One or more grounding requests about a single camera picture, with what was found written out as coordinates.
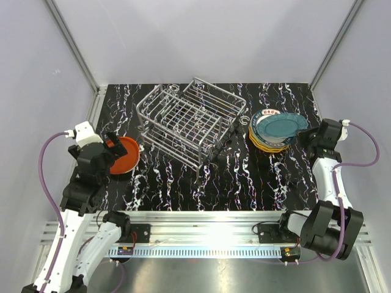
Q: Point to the aluminium frame post right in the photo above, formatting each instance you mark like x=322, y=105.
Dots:
x=337, y=41

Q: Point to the silver wire dish rack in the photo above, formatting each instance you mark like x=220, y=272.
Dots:
x=191, y=124

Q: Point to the orange round plastic plate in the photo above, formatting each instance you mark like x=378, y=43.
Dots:
x=126, y=163

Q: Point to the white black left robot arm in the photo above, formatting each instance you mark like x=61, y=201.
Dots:
x=72, y=261

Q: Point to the right small circuit board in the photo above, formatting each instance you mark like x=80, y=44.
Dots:
x=292, y=252

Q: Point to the small circuit board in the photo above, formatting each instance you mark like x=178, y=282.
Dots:
x=292, y=252
x=127, y=251

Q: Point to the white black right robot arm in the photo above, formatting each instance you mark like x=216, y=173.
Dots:
x=332, y=227

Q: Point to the left small circuit board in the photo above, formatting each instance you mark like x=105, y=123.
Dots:
x=127, y=251

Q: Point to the aluminium frame rail left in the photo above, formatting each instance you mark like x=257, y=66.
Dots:
x=98, y=90

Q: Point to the aluminium front mounting rail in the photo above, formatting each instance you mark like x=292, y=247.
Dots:
x=186, y=234

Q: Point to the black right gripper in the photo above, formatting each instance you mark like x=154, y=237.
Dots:
x=301, y=135

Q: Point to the teal scalloped plate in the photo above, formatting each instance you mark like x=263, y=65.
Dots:
x=282, y=125

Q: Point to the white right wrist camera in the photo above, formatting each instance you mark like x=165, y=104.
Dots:
x=344, y=130

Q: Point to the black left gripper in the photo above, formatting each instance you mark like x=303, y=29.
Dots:
x=118, y=148

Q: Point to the white plate green rim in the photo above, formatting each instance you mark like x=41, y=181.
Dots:
x=268, y=141

